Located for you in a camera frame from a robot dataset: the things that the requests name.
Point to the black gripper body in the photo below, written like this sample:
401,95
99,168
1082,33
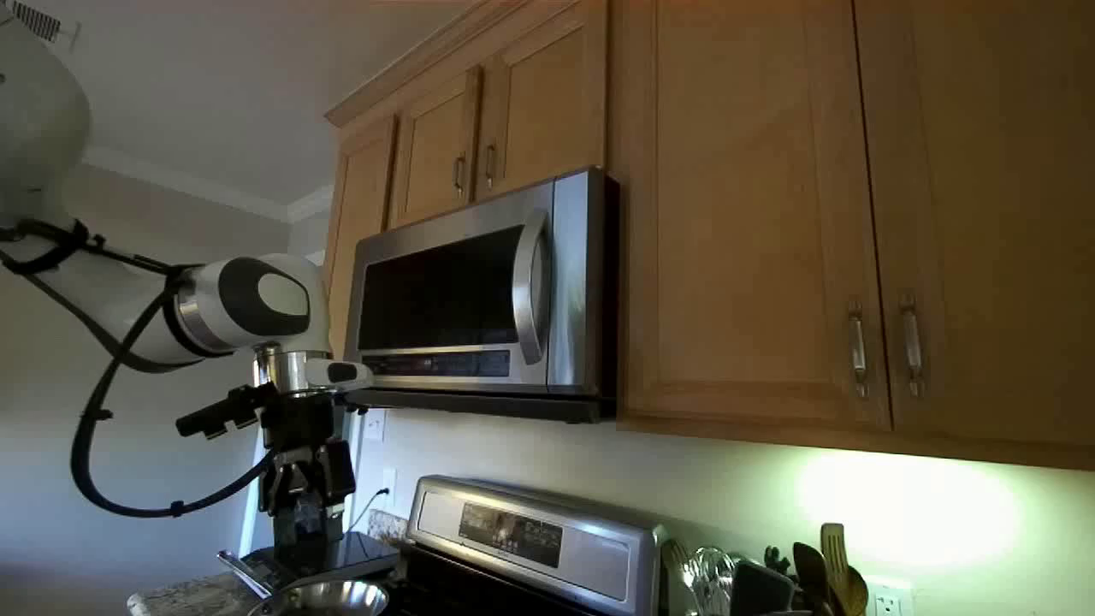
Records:
302,426

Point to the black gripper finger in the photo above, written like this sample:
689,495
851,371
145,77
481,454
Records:
330,483
283,489

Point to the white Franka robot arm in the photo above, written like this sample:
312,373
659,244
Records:
116,298

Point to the stainless steel microwave body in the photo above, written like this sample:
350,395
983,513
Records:
575,286

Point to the small wooden cabinet door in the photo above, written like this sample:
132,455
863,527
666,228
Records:
436,147
549,105

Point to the large wooden cabinet door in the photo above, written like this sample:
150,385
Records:
1003,217
741,217

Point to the white outlet with plug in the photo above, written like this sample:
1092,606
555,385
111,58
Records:
388,480

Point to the dark flat pan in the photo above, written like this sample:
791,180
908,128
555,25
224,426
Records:
345,554

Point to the metal bowl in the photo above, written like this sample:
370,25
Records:
334,597

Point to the grey dish rack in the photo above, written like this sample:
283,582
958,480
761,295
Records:
193,597

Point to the stainless steel stove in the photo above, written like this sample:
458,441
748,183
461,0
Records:
535,536

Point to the shiny glass jar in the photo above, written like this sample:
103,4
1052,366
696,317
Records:
708,582

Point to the dark utensil holder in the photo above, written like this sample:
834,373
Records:
761,590

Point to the dark cooking spoon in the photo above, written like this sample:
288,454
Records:
808,570

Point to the wooden spatula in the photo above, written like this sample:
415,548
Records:
835,557

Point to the white light switch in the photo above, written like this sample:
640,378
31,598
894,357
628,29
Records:
376,426

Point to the white wall outlet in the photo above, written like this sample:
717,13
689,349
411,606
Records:
893,597

